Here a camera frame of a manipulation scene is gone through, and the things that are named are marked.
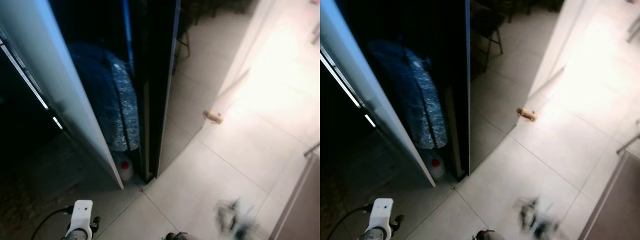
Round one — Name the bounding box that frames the white jug red cap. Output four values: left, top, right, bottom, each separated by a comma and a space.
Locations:
117, 152, 136, 182
429, 150, 447, 180

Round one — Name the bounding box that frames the white kitchen cabinet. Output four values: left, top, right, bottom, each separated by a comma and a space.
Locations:
215, 0, 281, 116
527, 0, 591, 113

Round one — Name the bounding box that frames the clear bubble wrap sheet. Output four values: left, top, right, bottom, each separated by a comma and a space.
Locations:
367, 40, 448, 151
67, 42, 141, 153

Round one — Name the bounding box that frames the dark dining chair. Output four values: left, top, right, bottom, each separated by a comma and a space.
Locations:
172, 20, 193, 58
472, 5, 506, 71

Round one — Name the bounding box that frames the black fridge door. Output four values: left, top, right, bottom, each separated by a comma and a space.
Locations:
125, 0, 182, 183
442, 0, 472, 177

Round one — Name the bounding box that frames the pale glossy fridge door panel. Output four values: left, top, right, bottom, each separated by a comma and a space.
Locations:
0, 0, 125, 191
320, 0, 437, 188

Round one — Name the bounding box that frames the tan orange spring toy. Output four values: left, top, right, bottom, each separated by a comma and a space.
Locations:
516, 106, 539, 122
202, 110, 224, 126

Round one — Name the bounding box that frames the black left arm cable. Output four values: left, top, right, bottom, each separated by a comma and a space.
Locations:
327, 204, 375, 240
31, 206, 75, 240

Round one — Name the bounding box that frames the black glossy fridge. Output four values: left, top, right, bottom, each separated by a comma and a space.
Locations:
320, 0, 472, 190
0, 0, 183, 193

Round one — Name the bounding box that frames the brown floor mat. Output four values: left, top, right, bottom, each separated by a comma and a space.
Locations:
580, 150, 640, 240
270, 150, 321, 240

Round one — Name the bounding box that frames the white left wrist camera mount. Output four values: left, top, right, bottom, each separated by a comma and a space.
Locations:
70, 200, 94, 236
370, 198, 394, 233

